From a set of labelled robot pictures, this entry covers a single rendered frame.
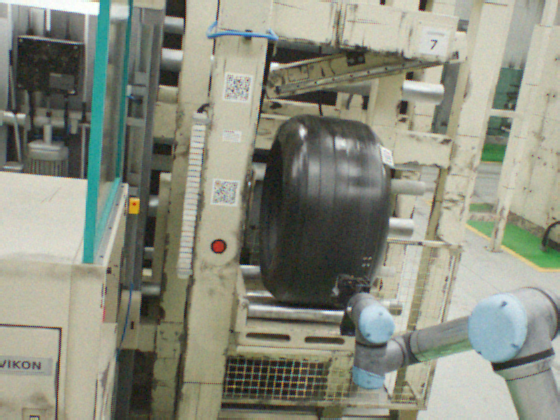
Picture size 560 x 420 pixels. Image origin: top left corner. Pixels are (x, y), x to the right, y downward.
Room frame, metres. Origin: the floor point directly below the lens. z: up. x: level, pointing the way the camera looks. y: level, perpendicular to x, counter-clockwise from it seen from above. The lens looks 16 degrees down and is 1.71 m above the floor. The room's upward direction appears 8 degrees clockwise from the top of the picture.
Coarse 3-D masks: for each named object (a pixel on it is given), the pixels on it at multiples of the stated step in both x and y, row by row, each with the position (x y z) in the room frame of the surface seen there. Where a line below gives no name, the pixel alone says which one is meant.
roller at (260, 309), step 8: (256, 304) 1.78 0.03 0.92; (264, 304) 1.79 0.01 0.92; (272, 304) 1.79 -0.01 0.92; (280, 304) 1.80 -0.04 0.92; (288, 304) 1.81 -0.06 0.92; (296, 304) 1.81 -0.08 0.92; (304, 304) 1.82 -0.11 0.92; (248, 312) 1.77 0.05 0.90; (256, 312) 1.77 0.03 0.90; (264, 312) 1.77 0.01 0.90; (272, 312) 1.78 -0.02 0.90; (280, 312) 1.78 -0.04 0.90; (288, 312) 1.79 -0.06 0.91; (296, 312) 1.79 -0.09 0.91; (304, 312) 1.80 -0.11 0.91; (312, 312) 1.80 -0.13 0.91; (320, 312) 1.81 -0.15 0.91; (328, 312) 1.81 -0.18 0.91; (336, 312) 1.82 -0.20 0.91; (320, 320) 1.81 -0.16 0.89; (328, 320) 1.81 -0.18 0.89; (336, 320) 1.81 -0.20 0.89
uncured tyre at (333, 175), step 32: (288, 128) 1.89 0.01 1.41; (320, 128) 1.85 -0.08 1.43; (352, 128) 1.89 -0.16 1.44; (288, 160) 1.78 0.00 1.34; (320, 160) 1.75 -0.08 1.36; (352, 160) 1.77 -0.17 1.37; (288, 192) 1.72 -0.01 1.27; (320, 192) 1.70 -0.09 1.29; (352, 192) 1.72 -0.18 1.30; (384, 192) 1.75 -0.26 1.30; (288, 224) 1.70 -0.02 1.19; (320, 224) 1.68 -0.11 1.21; (352, 224) 1.69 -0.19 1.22; (384, 224) 1.73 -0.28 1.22; (288, 256) 1.69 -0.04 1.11; (320, 256) 1.68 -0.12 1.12; (352, 256) 1.69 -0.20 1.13; (288, 288) 1.73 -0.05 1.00; (320, 288) 1.73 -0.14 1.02
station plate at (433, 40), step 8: (424, 32) 2.18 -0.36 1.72; (432, 32) 2.19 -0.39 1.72; (440, 32) 2.19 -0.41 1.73; (448, 32) 2.20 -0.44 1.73; (424, 40) 2.18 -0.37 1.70; (432, 40) 2.19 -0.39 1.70; (440, 40) 2.19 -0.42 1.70; (424, 48) 2.19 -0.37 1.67; (432, 48) 2.19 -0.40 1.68; (440, 48) 2.20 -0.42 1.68
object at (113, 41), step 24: (120, 0) 1.30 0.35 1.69; (120, 24) 1.34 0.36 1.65; (96, 48) 1.05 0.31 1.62; (120, 48) 1.39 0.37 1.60; (96, 72) 1.05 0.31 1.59; (120, 72) 1.43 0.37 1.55; (96, 96) 1.05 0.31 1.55; (120, 96) 1.49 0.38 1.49; (96, 120) 1.05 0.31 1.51; (120, 120) 1.54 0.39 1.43; (96, 144) 1.05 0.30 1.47; (120, 144) 1.58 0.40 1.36; (96, 168) 1.06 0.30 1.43; (120, 168) 1.59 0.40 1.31; (96, 192) 1.06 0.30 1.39; (96, 216) 1.06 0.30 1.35; (96, 240) 1.14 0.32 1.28
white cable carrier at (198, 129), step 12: (192, 132) 1.82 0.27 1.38; (204, 132) 1.82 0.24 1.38; (192, 144) 1.81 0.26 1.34; (192, 156) 1.82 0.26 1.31; (192, 168) 1.82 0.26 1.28; (192, 180) 1.82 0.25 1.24; (192, 192) 1.82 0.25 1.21; (192, 204) 1.83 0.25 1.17; (192, 216) 1.82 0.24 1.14; (192, 228) 1.82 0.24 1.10; (180, 240) 1.85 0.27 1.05; (192, 240) 1.82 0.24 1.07; (180, 252) 1.83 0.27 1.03; (180, 264) 1.82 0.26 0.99; (180, 276) 1.82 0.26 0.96
